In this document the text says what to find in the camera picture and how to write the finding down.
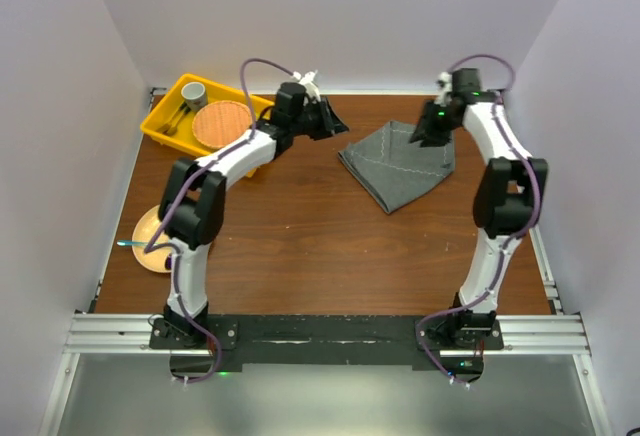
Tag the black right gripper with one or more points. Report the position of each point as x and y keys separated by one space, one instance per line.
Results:
x=425 y=129

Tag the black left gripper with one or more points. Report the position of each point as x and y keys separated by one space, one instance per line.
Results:
x=330 y=122

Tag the grey cloth napkin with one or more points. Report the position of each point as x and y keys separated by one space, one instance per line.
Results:
x=394 y=171

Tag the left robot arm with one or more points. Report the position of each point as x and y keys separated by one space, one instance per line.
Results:
x=193 y=204

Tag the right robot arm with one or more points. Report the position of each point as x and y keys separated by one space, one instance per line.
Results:
x=507 y=204

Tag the woven wicker plate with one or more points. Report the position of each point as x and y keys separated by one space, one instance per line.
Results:
x=221 y=123

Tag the white ceramic cup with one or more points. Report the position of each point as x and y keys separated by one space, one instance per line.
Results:
x=195 y=96

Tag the yellow plastic tray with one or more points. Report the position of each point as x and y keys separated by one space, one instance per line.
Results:
x=184 y=140

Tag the dark cutlery in tray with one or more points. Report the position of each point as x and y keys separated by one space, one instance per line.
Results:
x=170 y=127

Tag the pale yellow round plate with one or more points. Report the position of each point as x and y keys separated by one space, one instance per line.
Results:
x=146 y=227

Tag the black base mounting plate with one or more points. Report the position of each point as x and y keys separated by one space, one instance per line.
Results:
x=373 y=340

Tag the iridescent fork on plate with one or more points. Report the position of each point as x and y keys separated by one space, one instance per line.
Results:
x=131 y=243

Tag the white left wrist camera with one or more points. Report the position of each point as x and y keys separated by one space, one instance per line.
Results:
x=307 y=80

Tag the aluminium frame rail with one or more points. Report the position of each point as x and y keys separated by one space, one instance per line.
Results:
x=301 y=236

